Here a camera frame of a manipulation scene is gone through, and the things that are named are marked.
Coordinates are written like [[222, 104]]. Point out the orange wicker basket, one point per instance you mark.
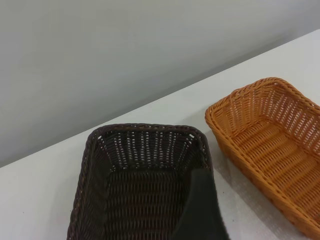
[[270, 150]]

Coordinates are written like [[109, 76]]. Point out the black wicker basket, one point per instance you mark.
[[140, 195]]

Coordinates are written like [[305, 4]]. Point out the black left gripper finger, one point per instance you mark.
[[202, 212]]

